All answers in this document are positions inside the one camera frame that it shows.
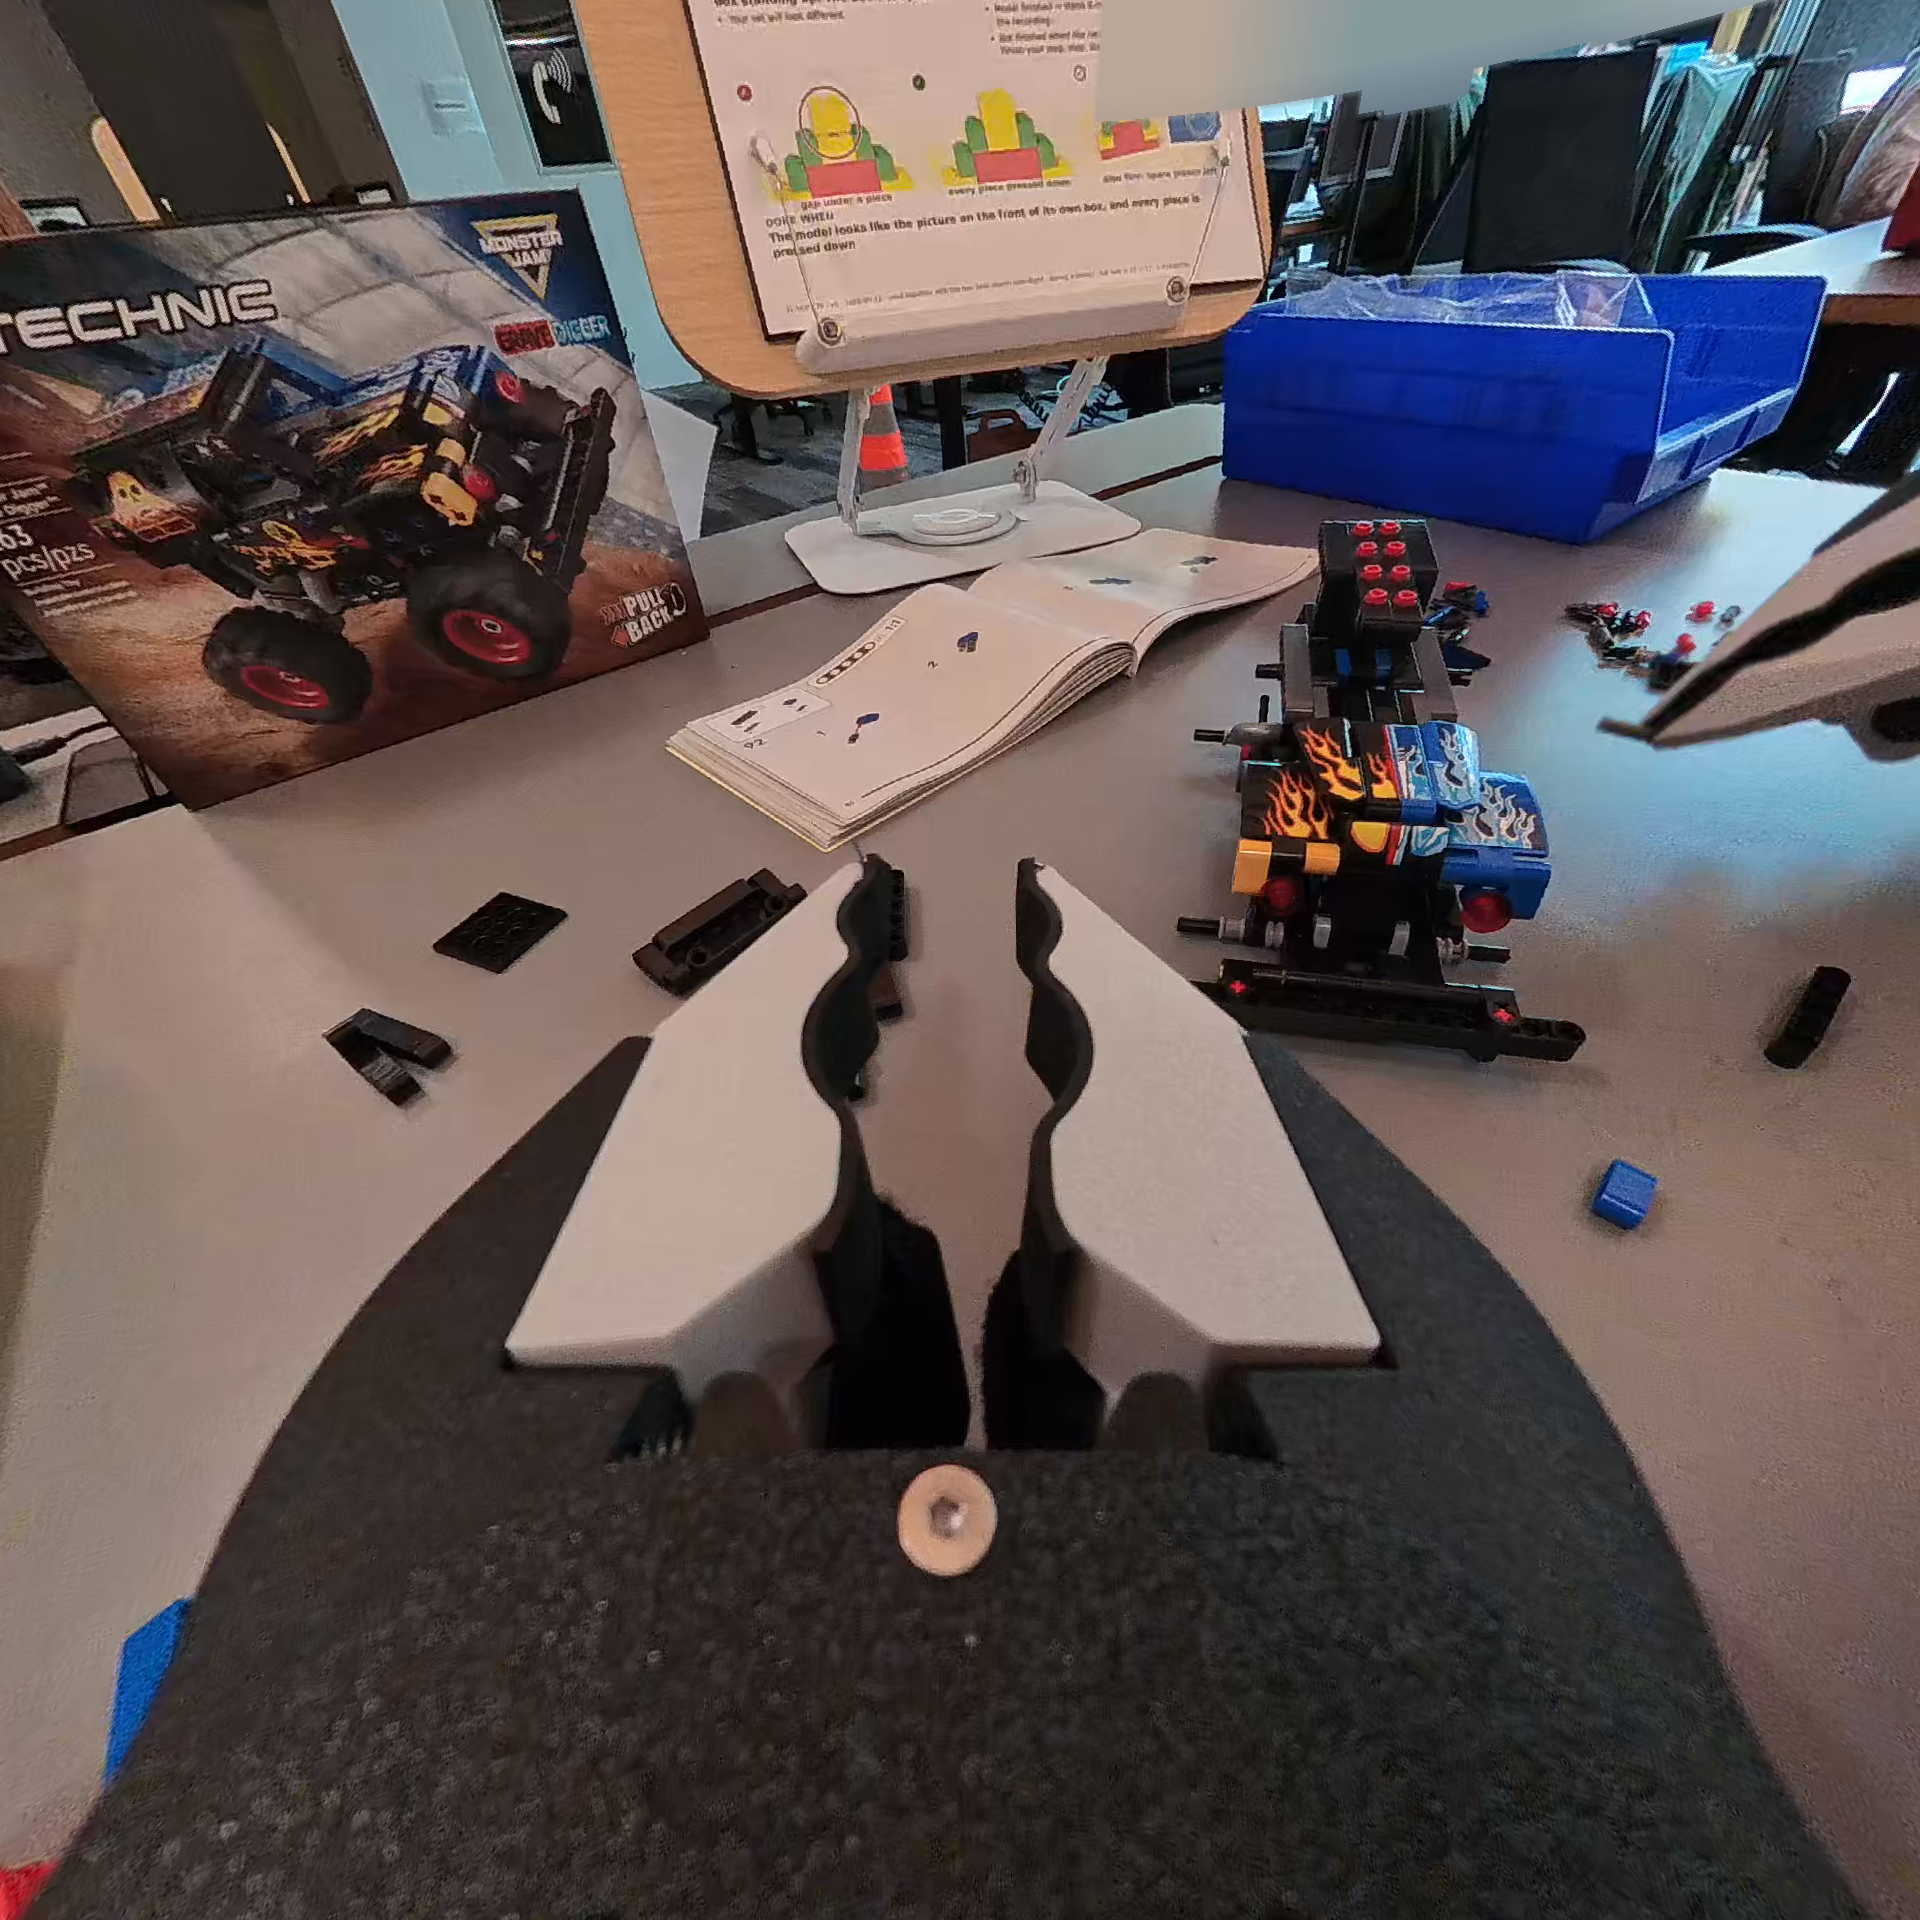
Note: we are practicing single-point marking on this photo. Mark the lego instruction booklet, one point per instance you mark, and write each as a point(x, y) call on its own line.
point(935, 693)

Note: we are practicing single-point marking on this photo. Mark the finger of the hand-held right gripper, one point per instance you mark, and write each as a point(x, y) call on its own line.
point(1880, 559)
point(1799, 685)

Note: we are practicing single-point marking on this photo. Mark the small black lego connector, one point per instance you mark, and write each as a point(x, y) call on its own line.
point(387, 1047)

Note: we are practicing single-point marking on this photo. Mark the black lego panel piece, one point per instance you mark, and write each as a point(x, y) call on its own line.
point(722, 935)

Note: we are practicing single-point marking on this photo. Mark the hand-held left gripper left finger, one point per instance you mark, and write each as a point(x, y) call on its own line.
point(709, 1182)

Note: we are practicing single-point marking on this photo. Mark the wooden table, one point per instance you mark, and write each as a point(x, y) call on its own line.
point(1850, 280)

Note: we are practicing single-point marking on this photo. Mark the lego set box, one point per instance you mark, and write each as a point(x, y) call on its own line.
point(375, 450)

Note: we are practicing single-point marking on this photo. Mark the printed instruction sheet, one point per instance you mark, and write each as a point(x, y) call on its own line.
point(970, 239)

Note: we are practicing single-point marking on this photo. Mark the orange traffic cone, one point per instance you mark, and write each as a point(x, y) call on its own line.
point(882, 433)

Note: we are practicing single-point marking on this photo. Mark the pile of small lego pieces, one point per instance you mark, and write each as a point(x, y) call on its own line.
point(1661, 653)

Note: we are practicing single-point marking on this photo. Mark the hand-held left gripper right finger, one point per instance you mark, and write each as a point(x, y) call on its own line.
point(1200, 1200)

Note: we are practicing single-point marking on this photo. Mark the black five-hole lego beam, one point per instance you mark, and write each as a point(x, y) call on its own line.
point(891, 901)

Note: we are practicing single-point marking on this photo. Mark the clear plastic bag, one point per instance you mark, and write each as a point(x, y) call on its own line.
point(1500, 302)

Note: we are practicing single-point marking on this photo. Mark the short black lego piece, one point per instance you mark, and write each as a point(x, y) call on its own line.
point(1809, 1011)

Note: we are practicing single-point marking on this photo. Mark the small blue lego brick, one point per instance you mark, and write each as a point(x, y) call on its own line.
point(1620, 1190)

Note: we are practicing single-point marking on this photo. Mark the black flat lego plate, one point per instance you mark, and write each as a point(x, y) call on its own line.
point(499, 935)

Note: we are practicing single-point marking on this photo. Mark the wooden document stand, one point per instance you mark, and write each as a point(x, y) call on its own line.
point(1084, 517)

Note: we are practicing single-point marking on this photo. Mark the lego truck model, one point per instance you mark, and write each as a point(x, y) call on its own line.
point(1382, 901)

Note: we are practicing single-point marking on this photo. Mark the black monitor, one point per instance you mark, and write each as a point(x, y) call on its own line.
point(1535, 154)

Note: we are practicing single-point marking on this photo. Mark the blue plastic bin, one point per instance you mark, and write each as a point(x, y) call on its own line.
point(1424, 407)

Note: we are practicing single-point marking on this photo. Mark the black wall phone sign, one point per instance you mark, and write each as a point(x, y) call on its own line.
point(571, 98)

